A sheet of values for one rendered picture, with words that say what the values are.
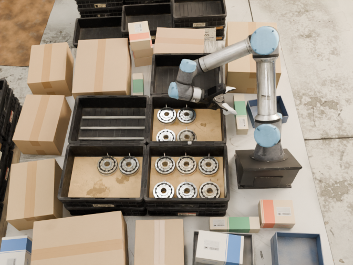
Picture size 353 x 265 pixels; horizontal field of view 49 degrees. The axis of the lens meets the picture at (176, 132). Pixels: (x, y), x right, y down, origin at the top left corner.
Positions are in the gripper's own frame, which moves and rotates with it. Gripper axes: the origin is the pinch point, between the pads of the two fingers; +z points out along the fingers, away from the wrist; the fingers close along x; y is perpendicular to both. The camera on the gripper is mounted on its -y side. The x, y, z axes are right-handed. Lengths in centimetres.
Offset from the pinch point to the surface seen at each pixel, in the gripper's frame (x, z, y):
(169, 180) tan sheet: 37, -27, 26
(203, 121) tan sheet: 2.3, -9.1, 22.4
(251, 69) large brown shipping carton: -28.1, 15.2, 8.0
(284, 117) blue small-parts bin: -3.6, 36.5, 12.3
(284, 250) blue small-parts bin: 70, 24, 9
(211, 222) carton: 57, -6, 23
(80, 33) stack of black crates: -117, -76, 120
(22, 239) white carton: 66, -91, 53
